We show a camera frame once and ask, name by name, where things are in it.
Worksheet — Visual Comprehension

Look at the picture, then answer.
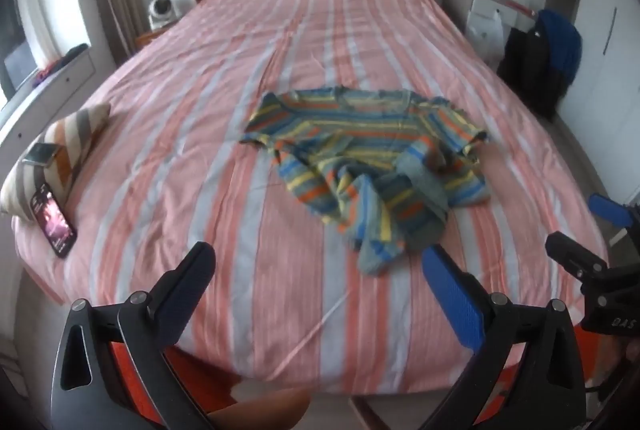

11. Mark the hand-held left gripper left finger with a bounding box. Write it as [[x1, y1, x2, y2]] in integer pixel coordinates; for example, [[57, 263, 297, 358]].
[[50, 241, 217, 430]]

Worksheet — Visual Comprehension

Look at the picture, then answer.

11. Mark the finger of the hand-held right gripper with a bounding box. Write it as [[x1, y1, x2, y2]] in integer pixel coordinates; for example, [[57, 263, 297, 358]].
[[588, 193, 640, 231], [545, 233, 608, 283]]

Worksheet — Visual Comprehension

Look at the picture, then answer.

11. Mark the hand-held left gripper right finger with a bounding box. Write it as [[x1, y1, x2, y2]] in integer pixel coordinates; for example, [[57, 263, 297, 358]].
[[421, 244, 588, 430]]

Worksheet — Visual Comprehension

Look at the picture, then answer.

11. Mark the striped multicolour t-shirt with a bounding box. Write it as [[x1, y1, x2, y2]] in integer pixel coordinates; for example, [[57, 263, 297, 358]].
[[239, 86, 492, 277]]

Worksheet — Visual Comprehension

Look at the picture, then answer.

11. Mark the pink striped bedspread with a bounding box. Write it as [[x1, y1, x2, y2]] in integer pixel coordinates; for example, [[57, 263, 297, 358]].
[[12, 0, 608, 393]]

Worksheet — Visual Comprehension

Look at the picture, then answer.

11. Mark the brown rounded object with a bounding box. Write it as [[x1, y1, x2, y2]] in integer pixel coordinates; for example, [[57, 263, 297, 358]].
[[207, 387, 311, 430]]

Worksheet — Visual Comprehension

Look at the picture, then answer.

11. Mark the black smartphone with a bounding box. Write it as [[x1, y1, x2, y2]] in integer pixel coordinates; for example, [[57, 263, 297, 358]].
[[30, 184, 77, 259]]

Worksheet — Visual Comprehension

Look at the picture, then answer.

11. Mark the black jacket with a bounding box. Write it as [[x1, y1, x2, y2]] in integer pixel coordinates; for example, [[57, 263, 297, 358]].
[[497, 26, 556, 118]]

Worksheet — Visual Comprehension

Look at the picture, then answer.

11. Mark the blue jacket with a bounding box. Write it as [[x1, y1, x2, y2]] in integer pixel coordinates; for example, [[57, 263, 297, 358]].
[[537, 9, 583, 86]]

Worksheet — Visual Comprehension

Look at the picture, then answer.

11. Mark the striped brown white pillow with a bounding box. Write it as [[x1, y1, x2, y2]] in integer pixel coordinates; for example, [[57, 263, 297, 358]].
[[0, 103, 112, 216]]

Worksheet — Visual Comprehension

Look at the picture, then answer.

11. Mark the small silver device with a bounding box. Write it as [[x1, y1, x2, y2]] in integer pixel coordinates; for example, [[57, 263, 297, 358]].
[[22, 143, 60, 168]]

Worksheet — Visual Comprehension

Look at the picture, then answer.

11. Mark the white plastic bag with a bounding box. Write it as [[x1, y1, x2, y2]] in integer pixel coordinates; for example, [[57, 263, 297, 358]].
[[465, 8, 503, 61]]

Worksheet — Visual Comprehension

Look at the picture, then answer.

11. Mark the white windowsill ledge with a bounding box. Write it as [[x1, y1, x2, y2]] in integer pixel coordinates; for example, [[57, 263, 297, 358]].
[[0, 50, 98, 151]]

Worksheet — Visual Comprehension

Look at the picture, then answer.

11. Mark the wooden nightstand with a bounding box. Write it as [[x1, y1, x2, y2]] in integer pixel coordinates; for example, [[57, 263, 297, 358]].
[[135, 23, 176, 51]]

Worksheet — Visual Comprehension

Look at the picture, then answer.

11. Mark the dark item on ledge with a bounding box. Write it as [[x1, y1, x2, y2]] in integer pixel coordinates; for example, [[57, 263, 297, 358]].
[[50, 43, 90, 66]]

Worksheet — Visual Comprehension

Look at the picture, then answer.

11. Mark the window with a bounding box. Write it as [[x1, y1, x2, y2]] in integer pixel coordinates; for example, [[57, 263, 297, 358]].
[[0, 0, 56, 101]]

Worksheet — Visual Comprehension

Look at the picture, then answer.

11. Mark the white security camera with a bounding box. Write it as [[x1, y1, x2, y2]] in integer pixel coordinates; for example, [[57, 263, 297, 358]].
[[147, 0, 180, 30]]

